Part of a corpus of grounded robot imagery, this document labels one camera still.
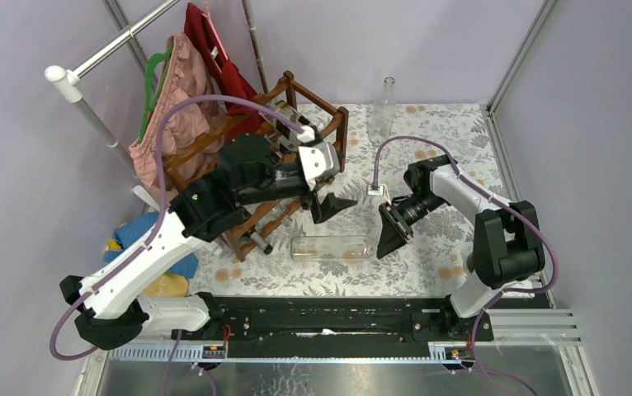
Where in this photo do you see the purple cable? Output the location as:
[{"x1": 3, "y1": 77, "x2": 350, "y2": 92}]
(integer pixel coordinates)
[
  {"x1": 370, "y1": 135, "x2": 560, "y2": 396},
  {"x1": 49, "y1": 94, "x2": 317, "y2": 362}
]

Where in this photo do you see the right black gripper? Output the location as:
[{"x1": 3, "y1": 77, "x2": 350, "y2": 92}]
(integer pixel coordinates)
[{"x1": 377, "y1": 192, "x2": 446, "y2": 260}]

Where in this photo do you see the floral tablecloth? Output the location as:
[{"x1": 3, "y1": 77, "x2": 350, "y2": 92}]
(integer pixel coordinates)
[{"x1": 189, "y1": 104, "x2": 507, "y2": 297}]

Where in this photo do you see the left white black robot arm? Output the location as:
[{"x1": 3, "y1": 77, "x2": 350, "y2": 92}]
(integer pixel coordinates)
[{"x1": 59, "y1": 134, "x2": 353, "y2": 351}]

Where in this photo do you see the white slotted cable duct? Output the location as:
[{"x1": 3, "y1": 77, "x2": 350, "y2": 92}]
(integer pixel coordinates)
[{"x1": 106, "y1": 341, "x2": 479, "y2": 365}]

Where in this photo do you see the clear round bottle back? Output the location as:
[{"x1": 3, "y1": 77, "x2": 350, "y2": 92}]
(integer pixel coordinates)
[{"x1": 290, "y1": 235, "x2": 376, "y2": 262}]

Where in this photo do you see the pink hanging garment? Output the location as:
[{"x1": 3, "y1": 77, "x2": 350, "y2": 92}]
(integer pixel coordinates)
[{"x1": 129, "y1": 33, "x2": 226, "y2": 203}]

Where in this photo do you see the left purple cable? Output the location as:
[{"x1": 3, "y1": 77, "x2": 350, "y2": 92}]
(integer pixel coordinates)
[{"x1": 49, "y1": 94, "x2": 317, "y2": 362}]

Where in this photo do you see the clear tall bottle back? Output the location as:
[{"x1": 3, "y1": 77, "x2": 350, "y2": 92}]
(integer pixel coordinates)
[{"x1": 368, "y1": 77, "x2": 397, "y2": 147}]

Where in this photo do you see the red hanging garment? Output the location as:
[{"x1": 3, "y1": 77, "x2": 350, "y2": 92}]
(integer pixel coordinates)
[{"x1": 184, "y1": 2, "x2": 274, "y2": 139}]

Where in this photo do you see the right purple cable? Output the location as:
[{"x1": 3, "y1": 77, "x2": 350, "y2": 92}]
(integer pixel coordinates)
[{"x1": 370, "y1": 135, "x2": 560, "y2": 396}]

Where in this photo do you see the green clothes hanger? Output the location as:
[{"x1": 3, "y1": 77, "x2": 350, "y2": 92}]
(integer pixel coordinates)
[{"x1": 136, "y1": 40, "x2": 174, "y2": 144}]

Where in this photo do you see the clear bottle black cap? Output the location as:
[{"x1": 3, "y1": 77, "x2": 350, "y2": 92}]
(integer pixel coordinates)
[{"x1": 263, "y1": 100, "x2": 339, "y2": 159}]

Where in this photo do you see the clear bottle dark label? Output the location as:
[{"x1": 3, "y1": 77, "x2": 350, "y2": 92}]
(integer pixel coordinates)
[{"x1": 464, "y1": 252, "x2": 476, "y2": 276}]

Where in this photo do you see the yellow cloth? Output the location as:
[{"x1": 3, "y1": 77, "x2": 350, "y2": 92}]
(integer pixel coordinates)
[{"x1": 102, "y1": 234, "x2": 191, "y2": 301}]

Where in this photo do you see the silver clothes rail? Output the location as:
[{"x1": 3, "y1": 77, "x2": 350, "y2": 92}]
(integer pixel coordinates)
[{"x1": 44, "y1": 0, "x2": 182, "y2": 182}]

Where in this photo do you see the brown wooden wine rack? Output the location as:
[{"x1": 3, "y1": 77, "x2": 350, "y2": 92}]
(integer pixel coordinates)
[{"x1": 163, "y1": 71, "x2": 349, "y2": 262}]

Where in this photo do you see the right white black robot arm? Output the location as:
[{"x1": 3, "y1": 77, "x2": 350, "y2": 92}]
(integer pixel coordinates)
[{"x1": 376, "y1": 156, "x2": 545, "y2": 340}]

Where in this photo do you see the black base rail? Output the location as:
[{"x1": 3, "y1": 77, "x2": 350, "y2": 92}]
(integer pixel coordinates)
[{"x1": 171, "y1": 296, "x2": 495, "y2": 347}]

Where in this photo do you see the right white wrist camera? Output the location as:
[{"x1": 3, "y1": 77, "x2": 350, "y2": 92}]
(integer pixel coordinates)
[{"x1": 367, "y1": 184, "x2": 388, "y2": 196}]

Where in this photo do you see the green wine bottle brown label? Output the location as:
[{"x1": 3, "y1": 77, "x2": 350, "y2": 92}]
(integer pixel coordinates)
[{"x1": 243, "y1": 229, "x2": 273, "y2": 255}]

